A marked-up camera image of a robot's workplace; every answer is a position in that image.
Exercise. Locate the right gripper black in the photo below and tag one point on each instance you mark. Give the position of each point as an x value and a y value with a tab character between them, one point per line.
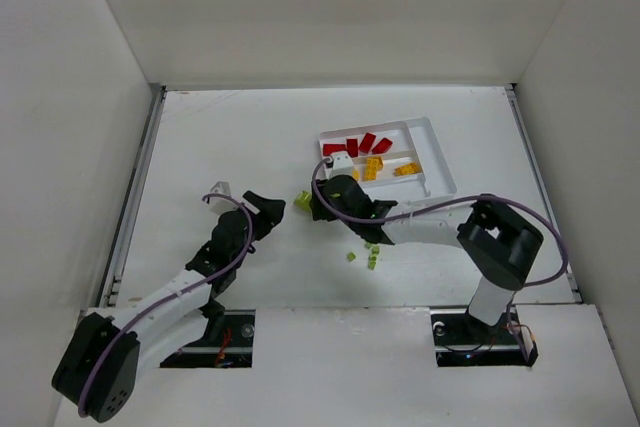
318	198

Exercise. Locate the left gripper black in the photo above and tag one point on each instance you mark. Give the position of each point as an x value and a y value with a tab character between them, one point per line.
261	217

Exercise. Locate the large lime green lego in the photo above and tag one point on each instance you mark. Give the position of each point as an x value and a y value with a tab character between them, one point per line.
303	201

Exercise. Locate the yellow and red lego stack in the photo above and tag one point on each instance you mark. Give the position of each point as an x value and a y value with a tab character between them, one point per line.
372	167

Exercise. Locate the red curved lego piece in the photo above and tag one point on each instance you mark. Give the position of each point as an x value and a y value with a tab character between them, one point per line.
366	143

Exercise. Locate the red rounded lego brick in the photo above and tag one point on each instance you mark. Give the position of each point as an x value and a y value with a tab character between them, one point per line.
383	146

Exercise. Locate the yellow lego brick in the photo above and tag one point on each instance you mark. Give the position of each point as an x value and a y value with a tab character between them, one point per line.
407	169

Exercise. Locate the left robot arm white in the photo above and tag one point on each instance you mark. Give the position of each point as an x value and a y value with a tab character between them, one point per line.
107	353

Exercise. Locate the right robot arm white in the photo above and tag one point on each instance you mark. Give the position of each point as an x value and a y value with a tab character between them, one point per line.
501	243

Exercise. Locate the white divided tray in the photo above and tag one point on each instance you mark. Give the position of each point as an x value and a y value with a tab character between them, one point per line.
413	140

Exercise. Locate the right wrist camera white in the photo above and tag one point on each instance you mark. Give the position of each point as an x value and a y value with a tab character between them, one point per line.
340	163

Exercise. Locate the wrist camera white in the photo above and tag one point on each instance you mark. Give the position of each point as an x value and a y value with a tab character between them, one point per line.
219	203
340	163

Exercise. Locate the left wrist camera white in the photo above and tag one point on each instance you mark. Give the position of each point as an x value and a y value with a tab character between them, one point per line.
219	203

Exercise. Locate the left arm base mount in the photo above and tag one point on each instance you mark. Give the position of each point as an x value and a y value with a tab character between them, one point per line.
227	343

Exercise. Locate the left aluminium rail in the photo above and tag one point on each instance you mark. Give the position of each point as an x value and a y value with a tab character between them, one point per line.
111	278

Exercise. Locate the aluminium rail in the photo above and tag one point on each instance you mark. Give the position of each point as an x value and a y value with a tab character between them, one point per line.
111	278
511	94

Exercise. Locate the right aluminium rail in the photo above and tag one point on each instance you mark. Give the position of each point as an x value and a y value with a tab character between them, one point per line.
511	94

